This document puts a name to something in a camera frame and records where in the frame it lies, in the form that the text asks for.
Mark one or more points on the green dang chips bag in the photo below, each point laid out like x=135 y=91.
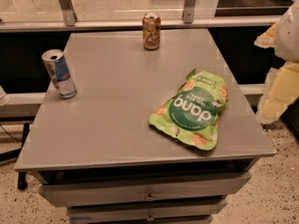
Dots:
x=192 y=115

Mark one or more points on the grey drawer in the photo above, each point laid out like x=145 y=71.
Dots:
x=144 y=190
x=146 y=212

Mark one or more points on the metal railing bracket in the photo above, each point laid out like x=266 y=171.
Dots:
x=188 y=11
x=69 y=14

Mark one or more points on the lower grey drawer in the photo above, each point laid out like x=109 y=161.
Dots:
x=146 y=212

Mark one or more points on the upper grey drawer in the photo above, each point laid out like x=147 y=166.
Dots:
x=144 y=190

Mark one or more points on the grey drawer cabinet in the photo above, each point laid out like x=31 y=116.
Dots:
x=103 y=133

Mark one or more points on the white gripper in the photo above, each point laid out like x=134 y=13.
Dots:
x=288 y=36

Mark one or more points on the right metal railing bracket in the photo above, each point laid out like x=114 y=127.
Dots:
x=188 y=11

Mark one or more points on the white object at left edge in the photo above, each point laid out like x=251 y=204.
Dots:
x=4 y=99

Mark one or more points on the brown gold drink can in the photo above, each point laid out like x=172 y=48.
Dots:
x=151 y=25

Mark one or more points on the blue silver redbull can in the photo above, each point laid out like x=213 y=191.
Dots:
x=59 y=73

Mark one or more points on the left metal railing bracket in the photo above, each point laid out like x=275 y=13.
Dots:
x=69 y=14

